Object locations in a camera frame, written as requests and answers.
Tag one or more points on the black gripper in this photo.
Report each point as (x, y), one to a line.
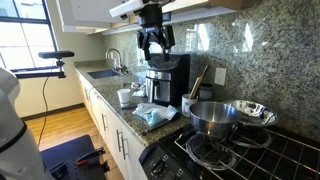
(150, 16)

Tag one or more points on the white wall outlet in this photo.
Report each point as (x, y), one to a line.
(220, 76)

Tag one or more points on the black stereo camera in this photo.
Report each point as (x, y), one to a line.
(56, 54)

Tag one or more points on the white crumpled paper towel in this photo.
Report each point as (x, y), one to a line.
(138, 90)

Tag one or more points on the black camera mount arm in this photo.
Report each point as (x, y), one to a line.
(40, 74)

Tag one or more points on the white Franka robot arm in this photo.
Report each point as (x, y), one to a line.
(13, 140)

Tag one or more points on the dark blue flat object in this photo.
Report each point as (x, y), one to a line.
(128, 107)

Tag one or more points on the kitchen sink basin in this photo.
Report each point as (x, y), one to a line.
(103, 73)

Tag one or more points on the stainless steel bowl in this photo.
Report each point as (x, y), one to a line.
(256, 113)

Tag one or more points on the light blue cloth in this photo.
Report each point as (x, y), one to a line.
(155, 117)

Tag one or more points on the small black box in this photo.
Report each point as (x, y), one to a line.
(167, 17)

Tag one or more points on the black electric stove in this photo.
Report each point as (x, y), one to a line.
(160, 153)

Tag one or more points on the coil burner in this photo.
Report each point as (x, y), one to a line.
(253, 141)
(213, 155)

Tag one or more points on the chrome faucet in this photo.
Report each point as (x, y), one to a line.
(115, 50)

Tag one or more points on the white upper cabinet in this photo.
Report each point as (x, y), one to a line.
(90, 13)

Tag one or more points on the dark glass jar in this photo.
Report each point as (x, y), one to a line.
(205, 92)

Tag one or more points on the white crumpled cloth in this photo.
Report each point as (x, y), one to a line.
(146, 108)

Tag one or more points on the black perforated floor board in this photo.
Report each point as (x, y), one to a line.
(73, 150)

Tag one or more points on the stainless steel pot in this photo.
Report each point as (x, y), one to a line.
(213, 118)

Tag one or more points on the black stove knob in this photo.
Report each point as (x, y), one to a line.
(157, 166)

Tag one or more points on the white paper cup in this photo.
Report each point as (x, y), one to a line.
(124, 96)

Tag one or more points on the black framed window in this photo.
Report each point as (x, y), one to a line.
(30, 33)

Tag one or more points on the black air fryer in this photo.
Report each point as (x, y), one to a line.
(166, 83)

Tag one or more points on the black stove top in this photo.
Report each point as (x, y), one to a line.
(245, 156)

